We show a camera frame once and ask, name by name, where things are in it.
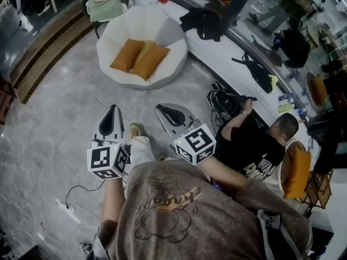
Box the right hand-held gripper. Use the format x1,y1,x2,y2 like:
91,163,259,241
156,103,217,165

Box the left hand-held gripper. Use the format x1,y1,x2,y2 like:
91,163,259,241
86,105,131,180

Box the yellow cushion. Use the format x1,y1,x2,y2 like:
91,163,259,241
132,40,158,70

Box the white round lounge chair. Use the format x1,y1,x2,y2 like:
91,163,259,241
96,5,189,90

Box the person's right forearm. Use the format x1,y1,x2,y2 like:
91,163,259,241
196,155,254,197

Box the person's left forearm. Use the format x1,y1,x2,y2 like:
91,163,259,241
100,173,128,229

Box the person's tan shoe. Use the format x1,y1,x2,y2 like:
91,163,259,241
129,122,145,140

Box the person's beige trousers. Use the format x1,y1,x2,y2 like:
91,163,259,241
129,135,158,165

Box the black backpack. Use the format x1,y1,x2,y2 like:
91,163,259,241
207,81,242,120

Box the white long bench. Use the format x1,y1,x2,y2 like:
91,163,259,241
146,0,311,127

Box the white power strip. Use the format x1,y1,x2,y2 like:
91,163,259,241
57,201,76,214

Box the person's brown t-shirt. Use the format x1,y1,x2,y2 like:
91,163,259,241
93,158,313,260

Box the black waist bag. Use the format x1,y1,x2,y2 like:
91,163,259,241
232,51,274,94

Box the black jacket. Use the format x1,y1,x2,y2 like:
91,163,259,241
179,7,222,42

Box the wooden step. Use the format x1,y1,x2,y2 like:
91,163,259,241
10,9,94,105

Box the dark wooden stand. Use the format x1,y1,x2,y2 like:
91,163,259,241
0,77,15,125

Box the blue packets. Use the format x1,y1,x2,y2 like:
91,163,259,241
278,92,295,103

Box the green knitted blanket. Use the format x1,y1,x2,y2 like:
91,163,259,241
86,0,128,23

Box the white armchair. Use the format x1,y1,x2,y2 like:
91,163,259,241
278,139,313,198

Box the black pillar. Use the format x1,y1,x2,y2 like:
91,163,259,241
220,0,250,35

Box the black floor cable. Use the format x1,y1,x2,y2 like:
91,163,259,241
65,181,107,209

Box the grey shoulder strap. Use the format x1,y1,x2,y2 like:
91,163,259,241
256,209,307,260

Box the gold wire side table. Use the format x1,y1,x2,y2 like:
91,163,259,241
298,169,335,211

